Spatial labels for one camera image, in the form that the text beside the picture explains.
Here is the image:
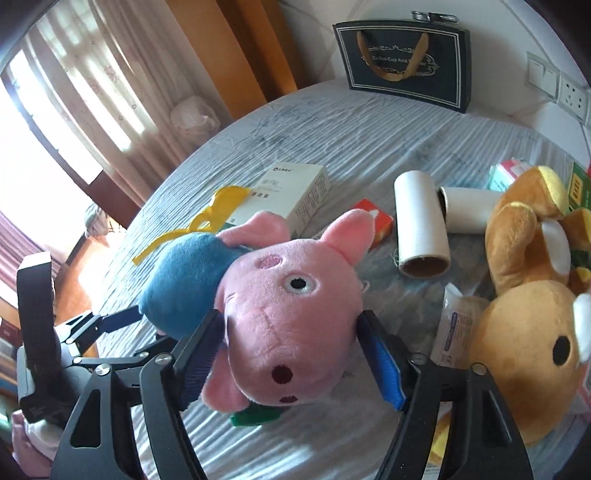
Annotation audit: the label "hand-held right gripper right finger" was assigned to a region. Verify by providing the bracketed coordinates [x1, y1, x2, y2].
[355, 310, 548, 480]

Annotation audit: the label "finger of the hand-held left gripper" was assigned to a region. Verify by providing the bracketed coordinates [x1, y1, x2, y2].
[75, 335, 179, 370]
[58, 305, 145, 354]

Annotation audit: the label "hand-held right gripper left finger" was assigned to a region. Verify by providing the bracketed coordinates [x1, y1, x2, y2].
[48, 309, 232, 480]

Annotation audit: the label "pink pig plush toy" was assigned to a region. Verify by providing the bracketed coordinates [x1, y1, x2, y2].
[139, 209, 376, 412]

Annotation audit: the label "brown bear plush toy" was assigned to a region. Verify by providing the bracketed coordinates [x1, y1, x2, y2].
[466, 166, 591, 446]

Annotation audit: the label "large white paper roll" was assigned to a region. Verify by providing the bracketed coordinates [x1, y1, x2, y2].
[393, 171, 452, 278]

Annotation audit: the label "yellow duck-shaped plastic tongs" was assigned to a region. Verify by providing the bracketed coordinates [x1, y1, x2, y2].
[133, 185, 252, 266]

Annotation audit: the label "small white paper roll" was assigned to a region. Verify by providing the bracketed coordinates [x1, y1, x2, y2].
[438, 186, 502, 234]

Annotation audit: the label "white and green carton box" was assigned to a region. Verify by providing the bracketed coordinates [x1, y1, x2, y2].
[231, 164, 331, 236]

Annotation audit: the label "cloth-covered desktop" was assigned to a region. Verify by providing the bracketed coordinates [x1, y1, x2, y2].
[81, 80, 591, 480]

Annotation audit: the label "green packet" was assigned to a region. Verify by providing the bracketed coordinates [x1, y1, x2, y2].
[230, 401, 283, 428]

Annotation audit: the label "white wrapped packet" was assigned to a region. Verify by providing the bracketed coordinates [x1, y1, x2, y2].
[429, 284, 490, 370]

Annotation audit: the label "pink cloth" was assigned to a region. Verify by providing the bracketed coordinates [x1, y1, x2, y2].
[10, 411, 58, 478]

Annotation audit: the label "red and white small box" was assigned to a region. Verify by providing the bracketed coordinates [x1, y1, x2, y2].
[318, 198, 395, 250]

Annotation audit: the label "pink and mint tissue packet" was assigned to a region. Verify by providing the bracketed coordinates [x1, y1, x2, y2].
[487, 158, 532, 192]

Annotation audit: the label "white plastic bag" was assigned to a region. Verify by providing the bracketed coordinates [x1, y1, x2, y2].
[170, 95, 221, 148]

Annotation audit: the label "sheer white curtain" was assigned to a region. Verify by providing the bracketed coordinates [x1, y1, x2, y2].
[9, 0, 232, 195]

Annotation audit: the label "black gift bag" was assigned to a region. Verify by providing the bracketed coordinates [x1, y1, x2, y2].
[332, 21, 471, 114]

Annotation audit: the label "white wall socket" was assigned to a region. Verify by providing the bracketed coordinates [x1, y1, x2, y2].
[556, 74, 588, 121]

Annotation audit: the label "white wall switch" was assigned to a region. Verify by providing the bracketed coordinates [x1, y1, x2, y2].
[526, 52, 559, 100]

